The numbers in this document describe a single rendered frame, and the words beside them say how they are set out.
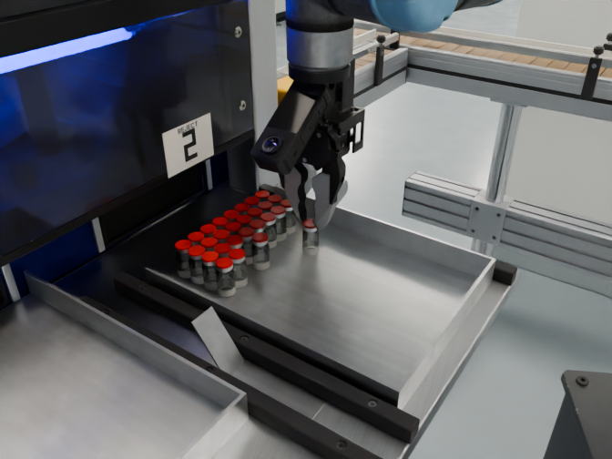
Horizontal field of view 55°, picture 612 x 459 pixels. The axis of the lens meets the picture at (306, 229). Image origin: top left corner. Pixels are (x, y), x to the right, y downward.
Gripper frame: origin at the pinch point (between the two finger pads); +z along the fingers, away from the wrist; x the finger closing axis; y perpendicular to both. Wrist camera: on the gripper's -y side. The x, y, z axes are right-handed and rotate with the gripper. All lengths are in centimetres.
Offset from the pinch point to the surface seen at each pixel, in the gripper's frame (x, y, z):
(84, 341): 10.5, -28.1, 5.1
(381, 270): -9.9, 2.1, 5.1
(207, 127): 15.1, -1.6, -9.9
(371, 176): 86, 180, 93
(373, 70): 26, 65, 1
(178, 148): 15.1, -6.9, -8.9
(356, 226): -2.8, 7.9, 3.8
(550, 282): -12, 141, 93
